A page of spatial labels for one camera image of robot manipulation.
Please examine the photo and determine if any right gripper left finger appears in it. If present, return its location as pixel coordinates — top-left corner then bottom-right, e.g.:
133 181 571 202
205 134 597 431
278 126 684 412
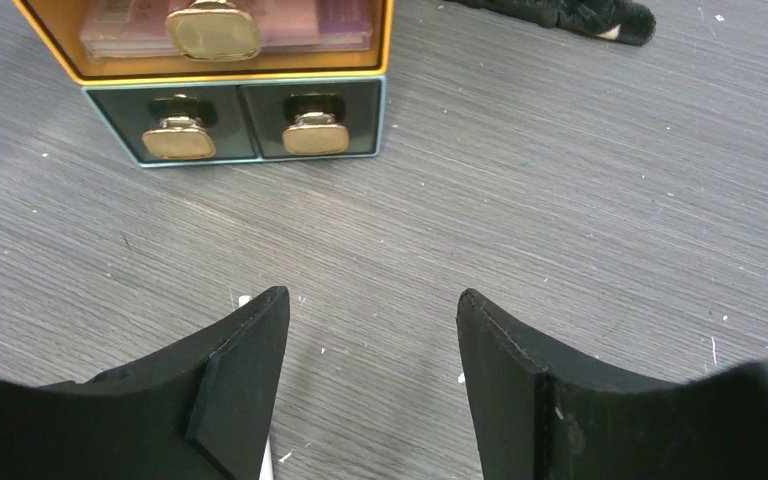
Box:
0 286 290 480

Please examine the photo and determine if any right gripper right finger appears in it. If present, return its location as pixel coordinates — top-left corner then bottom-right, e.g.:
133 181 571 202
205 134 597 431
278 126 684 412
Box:
456 289 768 480

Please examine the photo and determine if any small drawer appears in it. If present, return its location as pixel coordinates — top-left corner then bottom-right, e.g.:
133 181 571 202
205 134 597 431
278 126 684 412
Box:
240 79 384 159
86 86 257 166

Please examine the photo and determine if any orange drawer organizer box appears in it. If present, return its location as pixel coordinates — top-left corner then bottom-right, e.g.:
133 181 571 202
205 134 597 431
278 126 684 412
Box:
17 1 394 168

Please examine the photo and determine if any white silver pencil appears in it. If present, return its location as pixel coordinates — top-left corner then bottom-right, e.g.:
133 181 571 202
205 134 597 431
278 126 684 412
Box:
238 295 274 480

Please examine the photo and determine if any pink holographic eyeshadow palette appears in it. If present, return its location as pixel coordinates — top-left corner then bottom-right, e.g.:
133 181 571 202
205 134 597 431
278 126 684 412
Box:
80 1 374 61

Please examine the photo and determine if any black floral plush blanket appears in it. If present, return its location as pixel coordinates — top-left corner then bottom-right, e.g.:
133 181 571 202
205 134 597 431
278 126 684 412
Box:
459 0 656 46

